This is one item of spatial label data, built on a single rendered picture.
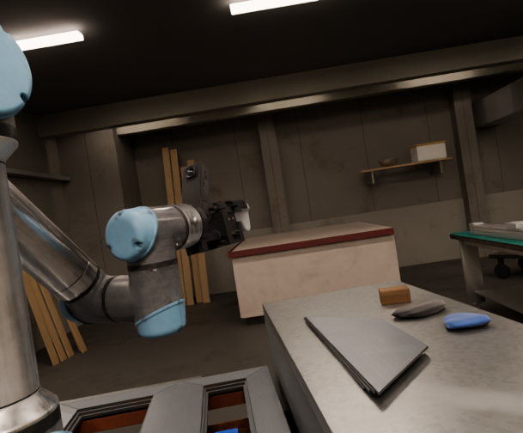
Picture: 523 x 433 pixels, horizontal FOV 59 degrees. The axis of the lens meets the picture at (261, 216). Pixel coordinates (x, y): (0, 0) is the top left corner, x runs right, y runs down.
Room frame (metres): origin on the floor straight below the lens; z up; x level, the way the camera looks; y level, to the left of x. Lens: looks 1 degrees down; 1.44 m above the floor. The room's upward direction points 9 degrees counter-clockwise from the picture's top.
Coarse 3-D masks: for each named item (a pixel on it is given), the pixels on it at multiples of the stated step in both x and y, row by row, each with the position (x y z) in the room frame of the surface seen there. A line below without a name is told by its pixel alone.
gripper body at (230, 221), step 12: (192, 204) 0.79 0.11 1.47; (216, 204) 0.83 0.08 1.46; (204, 216) 0.78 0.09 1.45; (216, 216) 0.83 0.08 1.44; (228, 216) 0.85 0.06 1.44; (204, 228) 0.77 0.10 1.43; (216, 228) 0.83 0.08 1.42; (228, 228) 0.83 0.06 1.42; (240, 228) 0.87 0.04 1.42; (204, 240) 0.79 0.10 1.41; (216, 240) 0.84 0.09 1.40; (228, 240) 0.82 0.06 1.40; (240, 240) 0.86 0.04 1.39; (192, 252) 0.79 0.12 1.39
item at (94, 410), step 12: (216, 384) 1.67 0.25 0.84; (228, 384) 1.67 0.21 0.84; (240, 384) 1.67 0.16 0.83; (204, 396) 1.59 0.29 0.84; (60, 408) 1.66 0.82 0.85; (72, 408) 1.64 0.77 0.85; (84, 408) 1.63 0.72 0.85; (96, 408) 1.63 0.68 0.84; (108, 408) 1.63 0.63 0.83; (120, 408) 1.63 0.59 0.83; (132, 408) 1.63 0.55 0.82; (204, 408) 1.49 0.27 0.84; (72, 420) 1.56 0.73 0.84; (204, 420) 1.43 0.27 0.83; (252, 420) 1.35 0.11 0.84; (72, 432) 1.51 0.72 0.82; (204, 432) 1.35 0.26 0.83; (252, 432) 1.30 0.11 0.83
